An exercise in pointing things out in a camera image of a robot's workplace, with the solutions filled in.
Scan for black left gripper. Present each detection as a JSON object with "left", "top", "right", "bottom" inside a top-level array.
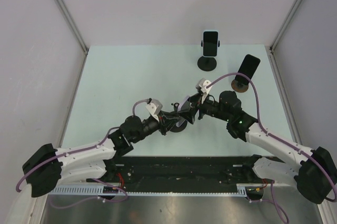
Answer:
[{"left": 131, "top": 110, "right": 179, "bottom": 143}]

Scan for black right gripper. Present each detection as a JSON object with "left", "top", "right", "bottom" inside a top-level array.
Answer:
[{"left": 178, "top": 91, "right": 231, "bottom": 124}]

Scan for black round-base phone stand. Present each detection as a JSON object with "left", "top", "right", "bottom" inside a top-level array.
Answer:
[{"left": 170, "top": 103, "right": 188, "bottom": 133}]

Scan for black clamp phone stand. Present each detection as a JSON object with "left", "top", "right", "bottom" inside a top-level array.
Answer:
[{"left": 197, "top": 41, "right": 220, "bottom": 72}]

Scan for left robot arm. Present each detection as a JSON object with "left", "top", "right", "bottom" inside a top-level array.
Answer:
[{"left": 22, "top": 112, "right": 187, "bottom": 198}]

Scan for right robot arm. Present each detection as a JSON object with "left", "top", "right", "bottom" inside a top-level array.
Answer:
[{"left": 177, "top": 91, "right": 336, "bottom": 204}]

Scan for wooden round-base phone stand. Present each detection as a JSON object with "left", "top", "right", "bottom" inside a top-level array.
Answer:
[{"left": 231, "top": 79, "right": 249, "bottom": 93}]

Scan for black phone leaning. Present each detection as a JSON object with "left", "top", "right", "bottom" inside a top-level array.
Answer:
[{"left": 235, "top": 54, "right": 261, "bottom": 85}]

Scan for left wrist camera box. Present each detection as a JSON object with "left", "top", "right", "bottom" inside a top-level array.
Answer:
[{"left": 145, "top": 98, "right": 163, "bottom": 121}]

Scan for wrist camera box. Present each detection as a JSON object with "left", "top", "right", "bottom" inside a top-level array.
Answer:
[
  {"left": 195, "top": 78, "right": 212, "bottom": 104},
  {"left": 145, "top": 98, "right": 163, "bottom": 121}
]

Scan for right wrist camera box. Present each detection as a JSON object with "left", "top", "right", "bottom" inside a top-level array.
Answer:
[{"left": 195, "top": 78, "right": 212, "bottom": 104}]

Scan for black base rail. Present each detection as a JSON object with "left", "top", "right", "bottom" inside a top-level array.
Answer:
[{"left": 100, "top": 155, "right": 270, "bottom": 194}]

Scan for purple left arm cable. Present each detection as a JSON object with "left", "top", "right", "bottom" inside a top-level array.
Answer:
[{"left": 15, "top": 98, "right": 152, "bottom": 209}]

